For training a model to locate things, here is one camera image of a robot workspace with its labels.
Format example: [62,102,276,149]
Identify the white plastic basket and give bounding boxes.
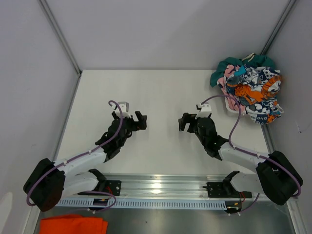
[224,97,239,117]

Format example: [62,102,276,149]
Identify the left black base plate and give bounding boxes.
[78,180,122,196]

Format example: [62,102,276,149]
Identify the white slotted cable duct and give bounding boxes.
[57,197,227,210]

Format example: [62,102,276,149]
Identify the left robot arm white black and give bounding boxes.
[23,111,147,212]

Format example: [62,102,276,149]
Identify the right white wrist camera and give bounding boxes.
[195,103,212,119]

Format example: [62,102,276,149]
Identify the aluminium mounting rail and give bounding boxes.
[73,174,299,198]

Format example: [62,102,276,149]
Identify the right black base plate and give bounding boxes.
[202,182,252,198]

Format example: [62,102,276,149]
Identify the folded orange shorts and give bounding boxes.
[39,214,108,234]

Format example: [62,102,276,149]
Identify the patterned orange blue shorts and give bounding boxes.
[226,65,284,125]

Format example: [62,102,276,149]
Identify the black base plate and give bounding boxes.
[202,182,252,198]
[78,180,122,196]

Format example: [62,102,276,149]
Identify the teal green shorts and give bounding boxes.
[210,53,276,87]

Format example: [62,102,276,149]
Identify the pink patterned shorts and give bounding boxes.
[217,65,240,111]

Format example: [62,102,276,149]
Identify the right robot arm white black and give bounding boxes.
[178,113,303,205]

